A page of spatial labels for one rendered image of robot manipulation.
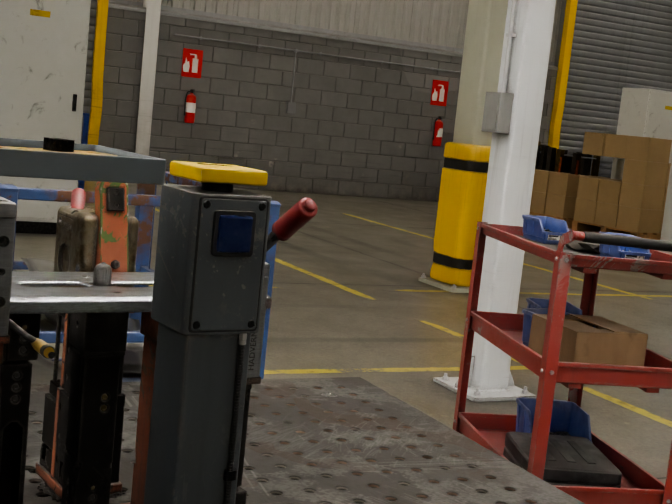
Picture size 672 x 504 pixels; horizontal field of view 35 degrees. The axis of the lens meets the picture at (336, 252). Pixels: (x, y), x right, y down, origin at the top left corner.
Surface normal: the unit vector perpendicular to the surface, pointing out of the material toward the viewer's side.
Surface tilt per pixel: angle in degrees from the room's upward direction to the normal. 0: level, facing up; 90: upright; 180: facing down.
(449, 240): 90
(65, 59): 90
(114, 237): 78
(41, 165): 90
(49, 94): 90
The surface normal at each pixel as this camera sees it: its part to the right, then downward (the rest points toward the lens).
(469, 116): -0.89, -0.04
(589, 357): 0.33, 0.15
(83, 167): 0.54, 0.16
